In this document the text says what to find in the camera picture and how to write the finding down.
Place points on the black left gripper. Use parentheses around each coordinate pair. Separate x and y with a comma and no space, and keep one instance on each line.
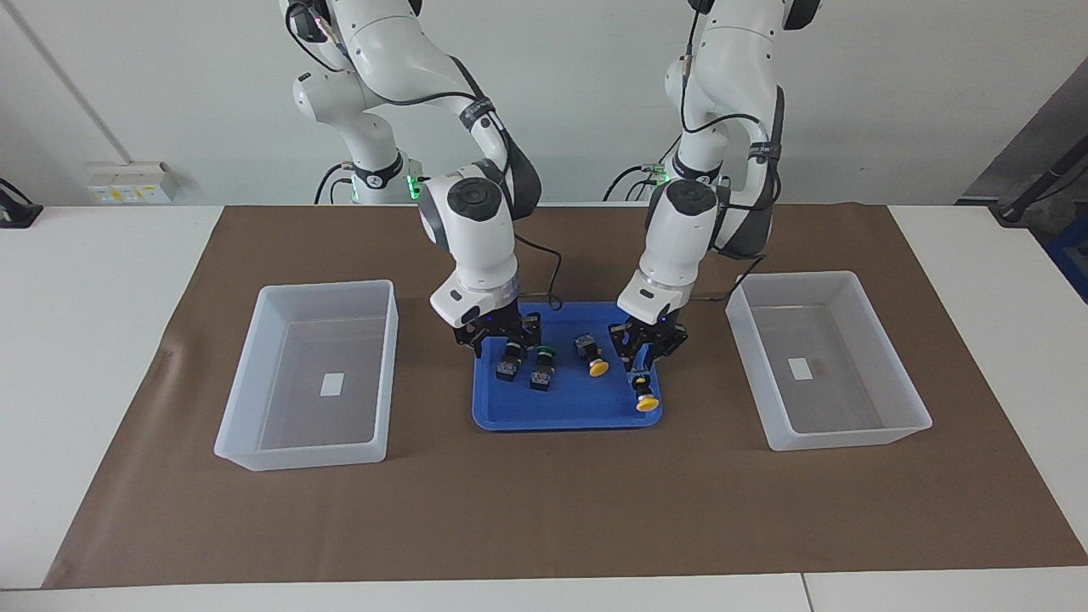
(650,333)

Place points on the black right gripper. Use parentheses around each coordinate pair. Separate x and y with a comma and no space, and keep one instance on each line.
(491,323)

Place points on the green push button switch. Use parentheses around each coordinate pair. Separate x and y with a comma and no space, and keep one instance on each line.
(541,378)
(508,368)

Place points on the yellow push button switch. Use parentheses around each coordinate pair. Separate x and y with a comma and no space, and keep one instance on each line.
(586,348)
(648,402)

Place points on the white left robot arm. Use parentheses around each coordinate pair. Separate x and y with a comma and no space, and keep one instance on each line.
(680,246)

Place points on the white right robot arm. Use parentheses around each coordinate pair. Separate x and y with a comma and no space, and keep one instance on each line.
(476,238)

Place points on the blue plastic tray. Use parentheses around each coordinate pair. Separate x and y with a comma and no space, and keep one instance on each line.
(569,408)

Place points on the white paper label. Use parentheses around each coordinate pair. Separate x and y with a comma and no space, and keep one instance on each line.
(800,368)
(333,384)

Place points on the brown paper table mat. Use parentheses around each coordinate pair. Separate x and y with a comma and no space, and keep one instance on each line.
(544,510)

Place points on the translucent white plastic box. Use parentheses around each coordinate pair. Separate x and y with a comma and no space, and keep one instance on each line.
(833,399)
(297,425)

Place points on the black stand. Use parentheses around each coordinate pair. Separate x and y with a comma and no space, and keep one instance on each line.
(1033,191)

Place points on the blue crate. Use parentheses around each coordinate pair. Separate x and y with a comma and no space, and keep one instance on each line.
(1073,255)

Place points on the white wall socket box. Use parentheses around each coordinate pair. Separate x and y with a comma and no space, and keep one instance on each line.
(127,187)

